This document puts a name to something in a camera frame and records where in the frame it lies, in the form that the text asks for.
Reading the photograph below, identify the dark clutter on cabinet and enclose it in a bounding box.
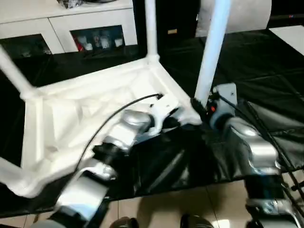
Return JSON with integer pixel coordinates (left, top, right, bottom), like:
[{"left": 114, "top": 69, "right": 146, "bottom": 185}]
[{"left": 57, "top": 0, "right": 85, "bottom": 9}]

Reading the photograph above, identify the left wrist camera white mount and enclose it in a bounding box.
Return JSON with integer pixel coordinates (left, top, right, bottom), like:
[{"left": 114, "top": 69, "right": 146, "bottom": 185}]
[{"left": 147, "top": 94, "right": 180, "bottom": 137}]

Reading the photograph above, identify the white plastic table top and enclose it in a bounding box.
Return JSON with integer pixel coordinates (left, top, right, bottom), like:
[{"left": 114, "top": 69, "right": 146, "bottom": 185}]
[{"left": 0, "top": 56, "right": 202, "bottom": 199}]

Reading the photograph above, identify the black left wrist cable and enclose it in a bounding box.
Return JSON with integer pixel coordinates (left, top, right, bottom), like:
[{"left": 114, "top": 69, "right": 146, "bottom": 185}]
[{"left": 68, "top": 94, "right": 164, "bottom": 186}]

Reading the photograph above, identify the white flat board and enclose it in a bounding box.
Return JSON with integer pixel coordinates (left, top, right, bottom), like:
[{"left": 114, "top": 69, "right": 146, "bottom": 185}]
[{"left": 268, "top": 25, "right": 304, "bottom": 57}]

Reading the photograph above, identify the white glass-door cabinet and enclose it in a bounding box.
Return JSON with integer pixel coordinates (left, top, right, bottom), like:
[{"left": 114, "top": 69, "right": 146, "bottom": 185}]
[{"left": 0, "top": 0, "right": 138, "bottom": 57}]

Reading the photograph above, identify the dark robot lower body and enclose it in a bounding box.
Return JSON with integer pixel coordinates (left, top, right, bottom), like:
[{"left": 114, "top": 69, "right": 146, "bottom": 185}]
[{"left": 111, "top": 215, "right": 214, "bottom": 228}]

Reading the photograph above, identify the black cabinet with yellow label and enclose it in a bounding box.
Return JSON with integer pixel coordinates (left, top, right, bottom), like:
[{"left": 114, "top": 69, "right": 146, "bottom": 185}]
[{"left": 133, "top": 0, "right": 202, "bottom": 45}]

